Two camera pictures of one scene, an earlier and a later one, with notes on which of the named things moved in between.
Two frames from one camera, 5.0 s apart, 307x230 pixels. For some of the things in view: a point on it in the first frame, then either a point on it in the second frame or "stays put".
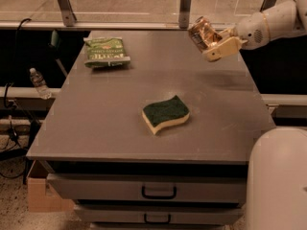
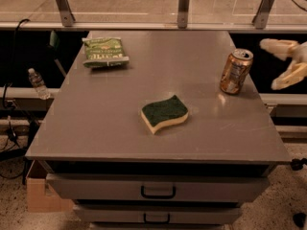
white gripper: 250,30 → 302,54
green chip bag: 106,52 stays put
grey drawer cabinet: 148,134 stays put
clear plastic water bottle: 39,83 stays put
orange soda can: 202,34 → 235,70
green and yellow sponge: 170,111 stays put
